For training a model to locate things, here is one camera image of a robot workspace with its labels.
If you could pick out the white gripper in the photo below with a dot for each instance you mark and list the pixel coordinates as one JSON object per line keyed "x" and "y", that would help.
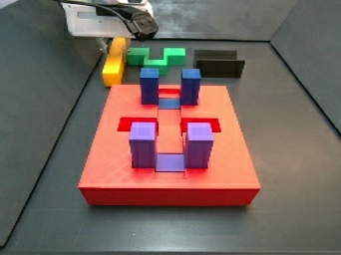
{"x": 110, "y": 18}

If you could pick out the yellow long block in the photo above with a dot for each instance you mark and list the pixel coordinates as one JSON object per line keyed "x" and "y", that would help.
{"x": 116, "y": 62}

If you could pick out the green zigzag block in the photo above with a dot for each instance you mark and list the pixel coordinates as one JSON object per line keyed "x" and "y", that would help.
{"x": 140, "y": 57}

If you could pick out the dark blue U-shaped block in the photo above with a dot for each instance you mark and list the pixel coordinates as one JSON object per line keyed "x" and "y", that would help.
{"x": 165, "y": 96}

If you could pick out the purple U-shaped block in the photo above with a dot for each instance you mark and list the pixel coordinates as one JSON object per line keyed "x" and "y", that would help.
{"x": 170, "y": 150}

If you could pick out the black U-shaped bracket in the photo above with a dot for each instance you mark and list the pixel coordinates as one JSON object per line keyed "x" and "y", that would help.
{"x": 219, "y": 63}

